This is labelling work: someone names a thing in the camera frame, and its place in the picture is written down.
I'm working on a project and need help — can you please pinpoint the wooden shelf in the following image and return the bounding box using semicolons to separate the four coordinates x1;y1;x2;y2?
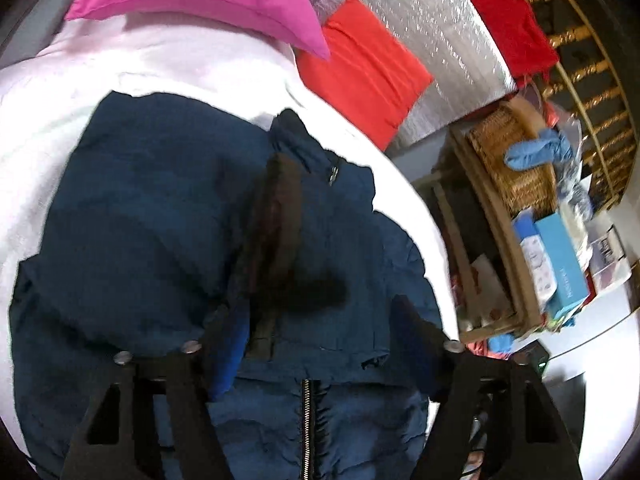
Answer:
414;95;557;347

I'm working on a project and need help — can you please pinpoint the white patterned packet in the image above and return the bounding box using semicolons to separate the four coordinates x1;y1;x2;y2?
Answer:
514;214;560;307

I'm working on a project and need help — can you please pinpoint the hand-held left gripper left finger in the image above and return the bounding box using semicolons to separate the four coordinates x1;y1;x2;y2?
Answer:
60;299;250;480

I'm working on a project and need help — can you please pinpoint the navy blue padded jacket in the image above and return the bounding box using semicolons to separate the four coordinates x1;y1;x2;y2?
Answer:
7;91;446;480

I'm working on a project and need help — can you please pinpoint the gold metal railing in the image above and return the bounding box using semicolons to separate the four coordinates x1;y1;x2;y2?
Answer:
519;0;637;208

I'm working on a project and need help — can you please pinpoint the light blue box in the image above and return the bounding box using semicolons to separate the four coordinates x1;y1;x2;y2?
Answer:
534;211;592;317

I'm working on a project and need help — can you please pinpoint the white booklet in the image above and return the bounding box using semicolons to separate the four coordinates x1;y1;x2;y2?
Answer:
584;227;632;293

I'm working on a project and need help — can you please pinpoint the silver foil mat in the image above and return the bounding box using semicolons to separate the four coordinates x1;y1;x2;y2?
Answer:
282;0;518;153

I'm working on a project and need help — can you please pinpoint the white blanket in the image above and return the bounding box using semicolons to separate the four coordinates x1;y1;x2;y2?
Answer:
0;12;461;466

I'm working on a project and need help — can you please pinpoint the wicker basket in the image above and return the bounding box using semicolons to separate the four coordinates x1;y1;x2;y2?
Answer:
466;102;559;217

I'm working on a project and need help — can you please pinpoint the red cloth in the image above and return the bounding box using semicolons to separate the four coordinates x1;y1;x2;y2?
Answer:
444;0;559;88

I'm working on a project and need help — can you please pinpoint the orange-red pillow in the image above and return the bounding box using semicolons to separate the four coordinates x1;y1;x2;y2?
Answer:
295;0;435;151

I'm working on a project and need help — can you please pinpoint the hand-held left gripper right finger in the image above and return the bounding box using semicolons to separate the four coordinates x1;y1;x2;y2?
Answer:
394;295;587;480

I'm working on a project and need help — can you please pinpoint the blue glove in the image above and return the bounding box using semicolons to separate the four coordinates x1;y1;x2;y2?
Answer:
504;129;574;172

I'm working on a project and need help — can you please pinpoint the clear plastic bag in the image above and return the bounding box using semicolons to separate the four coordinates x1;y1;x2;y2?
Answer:
554;169;595;222

